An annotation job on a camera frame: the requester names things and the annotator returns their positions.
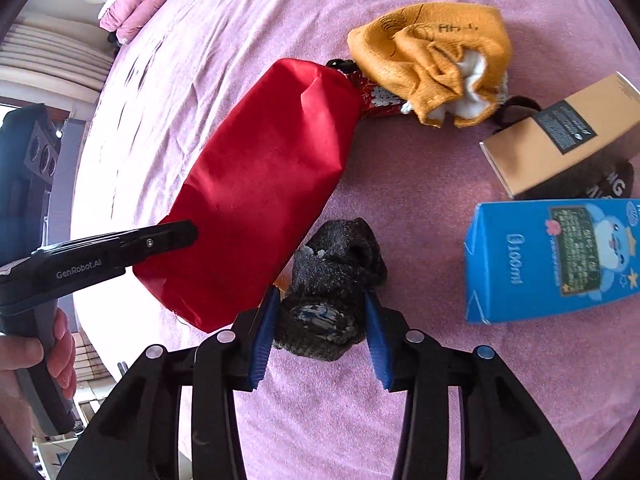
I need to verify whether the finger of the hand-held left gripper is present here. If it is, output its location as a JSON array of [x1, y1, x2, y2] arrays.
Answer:
[[119, 219, 199, 267]]

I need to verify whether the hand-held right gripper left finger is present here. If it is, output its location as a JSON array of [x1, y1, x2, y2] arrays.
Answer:
[[56, 287, 282, 480]]

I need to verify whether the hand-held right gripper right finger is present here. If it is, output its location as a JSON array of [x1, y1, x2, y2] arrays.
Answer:
[[362, 290, 583, 480]]

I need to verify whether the dark grey sock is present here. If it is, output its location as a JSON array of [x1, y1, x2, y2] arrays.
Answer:
[[272, 217, 388, 362]]

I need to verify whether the red fabric bag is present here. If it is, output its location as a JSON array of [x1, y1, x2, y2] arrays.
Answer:
[[132, 58, 365, 333]]

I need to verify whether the red snack packet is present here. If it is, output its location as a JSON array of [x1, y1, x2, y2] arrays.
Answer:
[[327, 60, 416, 118]]

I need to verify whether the brown sock with white lettering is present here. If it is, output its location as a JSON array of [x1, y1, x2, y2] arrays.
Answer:
[[525, 152, 635, 201]]

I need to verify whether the person's left hand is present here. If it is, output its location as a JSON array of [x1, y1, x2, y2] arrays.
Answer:
[[0, 307, 78, 443]]

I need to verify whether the pink blanket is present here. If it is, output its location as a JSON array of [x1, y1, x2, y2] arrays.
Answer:
[[70, 0, 640, 480]]

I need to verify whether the blue drink carton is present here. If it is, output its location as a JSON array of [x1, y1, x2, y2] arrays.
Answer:
[[464, 199, 640, 324]]

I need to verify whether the white slatted panel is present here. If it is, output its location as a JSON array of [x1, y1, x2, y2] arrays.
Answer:
[[0, 20, 116, 106]]

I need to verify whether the tan cardboard box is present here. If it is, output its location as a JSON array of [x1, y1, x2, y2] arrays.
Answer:
[[479, 72, 640, 200]]

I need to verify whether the pink quilted duvet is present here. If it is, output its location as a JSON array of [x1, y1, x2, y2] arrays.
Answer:
[[98, 0, 203, 43]]

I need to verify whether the yellow cloth pouch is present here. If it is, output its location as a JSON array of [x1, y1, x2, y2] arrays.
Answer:
[[347, 3, 513, 128]]

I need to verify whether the black hair tie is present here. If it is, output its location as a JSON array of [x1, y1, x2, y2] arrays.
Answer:
[[492, 96, 543, 133]]

